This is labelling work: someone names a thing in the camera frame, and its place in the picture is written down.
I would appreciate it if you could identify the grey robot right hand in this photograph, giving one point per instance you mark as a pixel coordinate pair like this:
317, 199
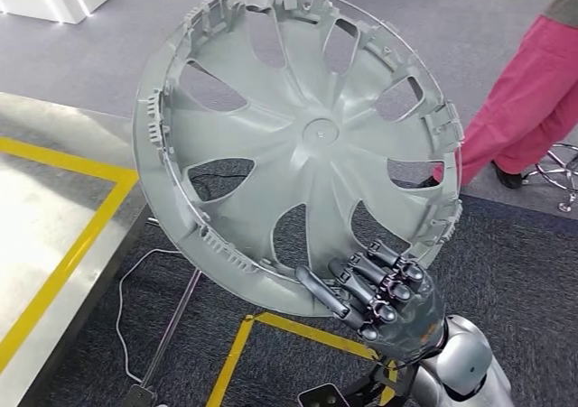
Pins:
406, 332

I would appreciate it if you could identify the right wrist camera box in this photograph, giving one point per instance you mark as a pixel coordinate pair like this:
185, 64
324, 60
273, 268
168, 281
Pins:
323, 395

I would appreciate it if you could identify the yellow floor tape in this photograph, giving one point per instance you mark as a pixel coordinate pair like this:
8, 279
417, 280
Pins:
235, 356

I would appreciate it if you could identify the grey plastic wheel hubcap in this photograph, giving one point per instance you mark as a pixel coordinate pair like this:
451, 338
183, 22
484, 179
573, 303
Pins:
316, 129

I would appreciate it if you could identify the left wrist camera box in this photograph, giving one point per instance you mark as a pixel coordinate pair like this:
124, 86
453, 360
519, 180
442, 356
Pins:
137, 395

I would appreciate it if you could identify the steel workbench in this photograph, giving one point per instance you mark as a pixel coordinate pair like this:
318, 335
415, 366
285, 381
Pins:
36, 231

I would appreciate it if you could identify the chrome stool base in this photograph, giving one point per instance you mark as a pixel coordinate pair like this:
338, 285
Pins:
567, 204

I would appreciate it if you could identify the yellow tape on workbench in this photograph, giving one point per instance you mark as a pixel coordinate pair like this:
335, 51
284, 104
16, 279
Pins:
67, 261

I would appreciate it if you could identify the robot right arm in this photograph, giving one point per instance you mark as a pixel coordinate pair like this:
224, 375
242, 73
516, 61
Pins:
465, 356

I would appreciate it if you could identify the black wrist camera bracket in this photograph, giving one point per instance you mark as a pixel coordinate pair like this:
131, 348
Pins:
379, 380

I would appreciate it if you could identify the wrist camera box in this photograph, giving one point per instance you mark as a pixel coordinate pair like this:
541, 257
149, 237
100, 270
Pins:
137, 395
323, 395

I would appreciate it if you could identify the person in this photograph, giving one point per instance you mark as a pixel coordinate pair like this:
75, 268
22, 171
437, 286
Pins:
519, 111

